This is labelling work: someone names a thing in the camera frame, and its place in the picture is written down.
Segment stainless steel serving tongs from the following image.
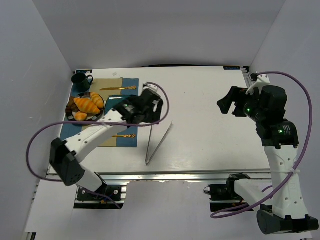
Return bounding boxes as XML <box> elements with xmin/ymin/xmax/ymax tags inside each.
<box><xmin>145</xmin><ymin>121</ymin><xmax>173</xmax><ymax>166</ymax></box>

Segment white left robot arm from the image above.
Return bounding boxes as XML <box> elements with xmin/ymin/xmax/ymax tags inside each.
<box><xmin>49</xmin><ymin>86</ymin><xmax>163</xmax><ymax>194</ymax></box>

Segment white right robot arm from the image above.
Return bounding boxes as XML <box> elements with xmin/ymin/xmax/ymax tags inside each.
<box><xmin>217</xmin><ymin>85</ymin><xmax>319</xmax><ymax>235</ymax></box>

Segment striped bread roll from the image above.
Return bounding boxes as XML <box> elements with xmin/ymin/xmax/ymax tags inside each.
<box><xmin>90</xmin><ymin>92</ymin><xmax>105</xmax><ymax>109</ymax></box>

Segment dark round bread plate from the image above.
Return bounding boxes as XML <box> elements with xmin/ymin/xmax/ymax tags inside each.
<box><xmin>65</xmin><ymin>92</ymin><xmax>105</xmax><ymax>122</ymax></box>

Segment small orange bread roll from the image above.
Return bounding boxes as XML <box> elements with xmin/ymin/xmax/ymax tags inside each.
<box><xmin>74</xmin><ymin>111</ymin><xmax>88</xmax><ymax>122</ymax></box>

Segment dark brown bread piece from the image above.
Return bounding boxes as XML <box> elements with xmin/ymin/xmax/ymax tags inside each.
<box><xmin>66</xmin><ymin>96</ymin><xmax>79</xmax><ymax>113</ymax></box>

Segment gold butter knife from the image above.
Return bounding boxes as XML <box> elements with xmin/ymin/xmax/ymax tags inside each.
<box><xmin>100</xmin><ymin>85</ymin><xmax>137</xmax><ymax>91</ymax></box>

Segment gold fork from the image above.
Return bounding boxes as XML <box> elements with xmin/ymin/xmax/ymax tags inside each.
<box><xmin>113</xmin><ymin>133</ymin><xmax>136</xmax><ymax>139</ymax></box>

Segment teal square plate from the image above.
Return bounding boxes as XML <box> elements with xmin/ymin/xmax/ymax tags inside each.
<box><xmin>104</xmin><ymin>95</ymin><xmax>130</xmax><ymax>115</ymax></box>

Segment blue label sticker right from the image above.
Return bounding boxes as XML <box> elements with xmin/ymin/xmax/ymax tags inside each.
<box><xmin>223</xmin><ymin>66</ymin><xmax>241</xmax><ymax>71</ymax></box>

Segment blue label sticker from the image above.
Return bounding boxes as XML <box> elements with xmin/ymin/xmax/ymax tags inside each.
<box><xmin>75</xmin><ymin>69</ymin><xmax>93</xmax><ymax>75</ymax></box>
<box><xmin>223</xmin><ymin>66</ymin><xmax>241</xmax><ymax>71</ymax></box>

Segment blue and beige placemat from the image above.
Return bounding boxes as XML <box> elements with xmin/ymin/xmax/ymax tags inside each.
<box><xmin>70</xmin><ymin>78</ymin><xmax>139</xmax><ymax>148</ymax></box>

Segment large striped croissant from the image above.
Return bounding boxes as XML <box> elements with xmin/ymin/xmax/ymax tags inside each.
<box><xmin>73</xmin><ymin>97</ymin><xmax>100</xmax><ymax>114</ymax></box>

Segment dark green mug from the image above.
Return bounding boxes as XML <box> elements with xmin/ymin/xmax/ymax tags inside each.
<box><xmin>71</xmin><ymin>73</ymin><xmax>94</xmax><ymax>92</ymax></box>

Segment blue label sticker left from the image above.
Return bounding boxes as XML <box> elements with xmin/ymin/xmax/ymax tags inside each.
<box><xmin>75</xmin><ymin>69</ymin><xmax>93</xmax><ymax>75</ymax></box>

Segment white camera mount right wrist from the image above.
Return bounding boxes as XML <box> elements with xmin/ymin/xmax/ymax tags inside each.
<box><xmin>245</xmin><ymin>73</ymin><xmax>270</xmax><ymax>95</ymax></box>

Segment aluminium table edge rail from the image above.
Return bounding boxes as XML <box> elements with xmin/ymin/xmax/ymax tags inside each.
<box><xmin>99</xmin><ymin>169</ymin><xmax>271</xmax><ymax>182</ymax></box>

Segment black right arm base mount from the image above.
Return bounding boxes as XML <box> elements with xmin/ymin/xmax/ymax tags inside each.
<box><xmin>203</xmin><ymin>173</ymin><xmax>251</xmax><ymax>213</ymax></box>

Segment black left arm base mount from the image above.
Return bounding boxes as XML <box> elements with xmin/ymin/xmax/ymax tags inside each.
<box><xmin>73</xmin><ymin>184</ymin><xmax>126</xmax><ymax>210</ymax></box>

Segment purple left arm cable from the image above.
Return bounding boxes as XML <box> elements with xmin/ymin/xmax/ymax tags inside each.
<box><xmin>26</xmin><ymin>81</ymin><xmax>171</xmax><ymax>211</ymax></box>

